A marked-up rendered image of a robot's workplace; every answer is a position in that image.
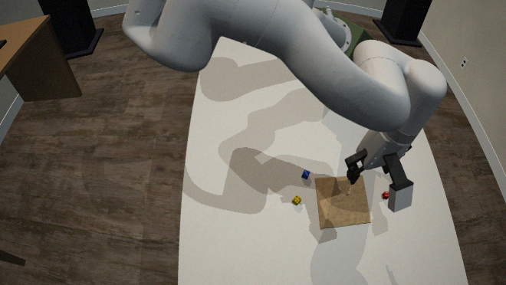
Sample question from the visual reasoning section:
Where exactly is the blue die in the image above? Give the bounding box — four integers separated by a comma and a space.
301, 170, 310, 179

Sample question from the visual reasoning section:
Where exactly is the brown square mat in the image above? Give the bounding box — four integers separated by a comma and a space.
315, 175, 371, 229

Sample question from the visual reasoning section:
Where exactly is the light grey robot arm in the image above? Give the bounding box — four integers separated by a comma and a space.
122, 0, 447, 213

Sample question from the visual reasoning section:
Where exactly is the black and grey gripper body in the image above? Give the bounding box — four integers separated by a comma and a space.
356, 129, 412, 170

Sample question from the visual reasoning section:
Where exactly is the yellow die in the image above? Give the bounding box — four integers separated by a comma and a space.
292, 195, 301, 205

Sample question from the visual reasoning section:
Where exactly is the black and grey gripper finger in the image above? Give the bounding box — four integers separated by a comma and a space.
382, 145, 412, 174
345, 149, 367, 185

